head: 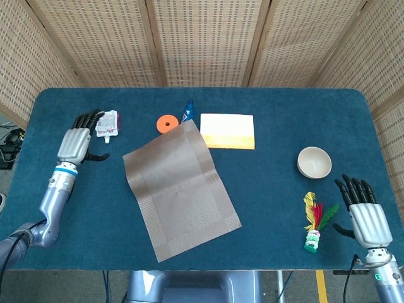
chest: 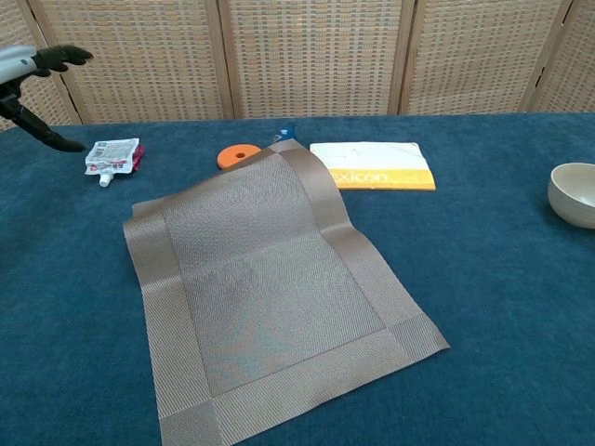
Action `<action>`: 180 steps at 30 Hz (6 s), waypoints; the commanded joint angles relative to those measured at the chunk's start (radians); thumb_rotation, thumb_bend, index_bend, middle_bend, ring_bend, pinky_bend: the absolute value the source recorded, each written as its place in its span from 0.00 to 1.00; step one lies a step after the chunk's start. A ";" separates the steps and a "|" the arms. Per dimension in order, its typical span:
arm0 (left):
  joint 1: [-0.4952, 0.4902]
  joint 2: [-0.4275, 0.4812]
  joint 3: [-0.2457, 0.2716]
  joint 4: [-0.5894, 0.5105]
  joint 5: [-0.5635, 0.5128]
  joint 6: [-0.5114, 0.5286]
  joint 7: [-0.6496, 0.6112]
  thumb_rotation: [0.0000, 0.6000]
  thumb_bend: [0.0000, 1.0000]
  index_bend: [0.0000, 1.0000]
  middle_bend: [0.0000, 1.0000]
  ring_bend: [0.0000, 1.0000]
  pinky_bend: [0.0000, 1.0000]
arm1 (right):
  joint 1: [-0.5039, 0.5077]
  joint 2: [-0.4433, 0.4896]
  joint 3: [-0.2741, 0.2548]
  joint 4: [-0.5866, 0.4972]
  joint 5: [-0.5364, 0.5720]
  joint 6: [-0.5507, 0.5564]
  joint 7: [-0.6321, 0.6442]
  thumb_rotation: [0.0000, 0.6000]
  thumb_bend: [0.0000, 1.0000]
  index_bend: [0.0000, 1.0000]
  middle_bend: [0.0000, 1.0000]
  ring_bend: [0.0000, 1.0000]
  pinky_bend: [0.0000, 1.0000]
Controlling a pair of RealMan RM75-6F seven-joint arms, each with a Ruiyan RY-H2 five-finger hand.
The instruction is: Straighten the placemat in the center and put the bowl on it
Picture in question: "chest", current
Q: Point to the yellow white Lexicon book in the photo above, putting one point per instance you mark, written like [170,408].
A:
[372,162]

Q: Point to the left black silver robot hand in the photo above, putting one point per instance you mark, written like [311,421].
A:
[18,62]

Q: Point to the blue bottle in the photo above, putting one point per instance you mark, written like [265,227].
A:
[287,131]

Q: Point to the white bowl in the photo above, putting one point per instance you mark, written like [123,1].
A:
[574,200]

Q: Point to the orange disc with hole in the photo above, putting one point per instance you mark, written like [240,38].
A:
[228,160]

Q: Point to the beige woven placemat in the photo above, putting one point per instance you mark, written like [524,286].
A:
[279,288]

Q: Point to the woven bamboo folding screen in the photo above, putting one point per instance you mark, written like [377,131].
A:
[316,56]

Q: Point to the white spout pouch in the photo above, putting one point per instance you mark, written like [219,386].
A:
[111,155]

